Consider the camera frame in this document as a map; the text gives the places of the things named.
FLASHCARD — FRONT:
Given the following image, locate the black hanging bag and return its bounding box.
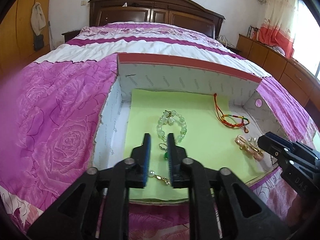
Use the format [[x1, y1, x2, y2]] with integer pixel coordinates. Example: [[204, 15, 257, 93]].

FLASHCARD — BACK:
[[33, 35, 45, 51]]

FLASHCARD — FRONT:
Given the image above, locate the white cable bundle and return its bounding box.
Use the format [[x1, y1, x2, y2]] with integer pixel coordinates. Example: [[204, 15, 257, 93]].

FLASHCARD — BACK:
[[219, 35, 235, 48]]

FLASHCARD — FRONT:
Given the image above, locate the row of books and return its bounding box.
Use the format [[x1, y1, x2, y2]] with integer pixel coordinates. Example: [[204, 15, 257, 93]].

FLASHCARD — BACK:
[[247, 25, 260, 40]]

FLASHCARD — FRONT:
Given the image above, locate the pink pearl gold hair clip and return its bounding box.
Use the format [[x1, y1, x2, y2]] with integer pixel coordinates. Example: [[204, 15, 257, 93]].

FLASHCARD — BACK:
[[235, 134, 265, 160]]

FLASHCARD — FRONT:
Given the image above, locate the orange wooden wardrobe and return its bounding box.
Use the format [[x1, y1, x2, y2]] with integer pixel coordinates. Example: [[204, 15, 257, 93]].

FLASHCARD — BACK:
[[0, 0, 54, 80]]

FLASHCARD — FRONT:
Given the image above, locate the pale green paper sheet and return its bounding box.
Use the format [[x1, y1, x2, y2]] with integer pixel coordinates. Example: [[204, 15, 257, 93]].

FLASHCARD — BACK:
[[122, 89, 265, 202]]

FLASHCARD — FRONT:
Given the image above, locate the dark wooden headboard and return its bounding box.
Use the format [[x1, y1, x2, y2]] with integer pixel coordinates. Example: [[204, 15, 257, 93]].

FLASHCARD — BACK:
[[88, 0, 225, 40]]

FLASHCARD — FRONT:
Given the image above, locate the long wooden cabinet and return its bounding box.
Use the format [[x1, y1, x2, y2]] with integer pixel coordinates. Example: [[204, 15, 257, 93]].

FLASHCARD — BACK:
[[236, 33, 320, 110]]

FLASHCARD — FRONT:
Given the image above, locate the multicolour woven string bracelet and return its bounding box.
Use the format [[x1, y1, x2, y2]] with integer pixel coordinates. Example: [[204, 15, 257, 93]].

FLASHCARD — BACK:
[[213, 93, 250, 133]]

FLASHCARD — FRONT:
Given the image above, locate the pink floral bedspread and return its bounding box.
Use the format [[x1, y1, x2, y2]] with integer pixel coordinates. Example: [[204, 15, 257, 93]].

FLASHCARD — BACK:
[[0, 21, 320, 240]]

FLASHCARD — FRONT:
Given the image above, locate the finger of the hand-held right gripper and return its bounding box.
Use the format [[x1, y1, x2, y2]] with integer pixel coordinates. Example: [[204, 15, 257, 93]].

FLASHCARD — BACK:
[[257, 132, 320, 160], [272, 147, 302, 171]]

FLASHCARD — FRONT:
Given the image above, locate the jade bead bracelet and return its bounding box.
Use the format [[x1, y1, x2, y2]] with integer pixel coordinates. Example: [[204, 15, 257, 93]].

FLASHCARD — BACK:
[[156, 110, 187, 143]]

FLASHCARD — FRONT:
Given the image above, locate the pink cardboard box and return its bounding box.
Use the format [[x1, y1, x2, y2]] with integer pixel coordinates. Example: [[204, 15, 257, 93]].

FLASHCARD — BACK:
[[92, 52, 287, 207]]

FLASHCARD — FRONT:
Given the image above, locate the cream and orange curtain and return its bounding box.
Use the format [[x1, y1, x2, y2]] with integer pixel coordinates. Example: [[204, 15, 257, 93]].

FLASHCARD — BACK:
[[257, 0, 299, 58]]

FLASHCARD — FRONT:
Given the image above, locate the pearl gold earring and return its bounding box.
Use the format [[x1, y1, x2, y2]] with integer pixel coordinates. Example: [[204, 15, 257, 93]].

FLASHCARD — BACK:
[[149, 170, 171, 186]]

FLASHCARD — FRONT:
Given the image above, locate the bright window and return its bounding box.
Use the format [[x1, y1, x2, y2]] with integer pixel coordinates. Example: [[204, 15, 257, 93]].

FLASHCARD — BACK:
[[291, 0, 320, 80]]

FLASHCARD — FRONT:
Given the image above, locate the beige hanging towel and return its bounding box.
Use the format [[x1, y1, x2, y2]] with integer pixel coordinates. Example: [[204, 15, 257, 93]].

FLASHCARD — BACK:
[[30, 2, 47, 36]]

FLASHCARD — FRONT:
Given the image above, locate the white stick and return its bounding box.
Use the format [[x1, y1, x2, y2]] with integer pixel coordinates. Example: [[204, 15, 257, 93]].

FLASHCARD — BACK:
[[48, 21, 55, 50]]

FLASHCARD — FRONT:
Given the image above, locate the green gem earring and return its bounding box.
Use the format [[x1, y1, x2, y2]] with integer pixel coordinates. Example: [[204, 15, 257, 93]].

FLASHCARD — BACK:
[[158, 143, 169, 160]]

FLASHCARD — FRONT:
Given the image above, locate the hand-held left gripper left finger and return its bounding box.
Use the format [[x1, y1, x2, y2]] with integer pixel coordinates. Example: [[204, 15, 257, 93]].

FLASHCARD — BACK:
[[26, 133, 152, 240]]

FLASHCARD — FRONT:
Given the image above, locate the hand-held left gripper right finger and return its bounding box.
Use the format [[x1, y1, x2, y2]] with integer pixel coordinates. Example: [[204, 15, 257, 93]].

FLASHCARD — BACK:
[[167, 133, 292, 240]]

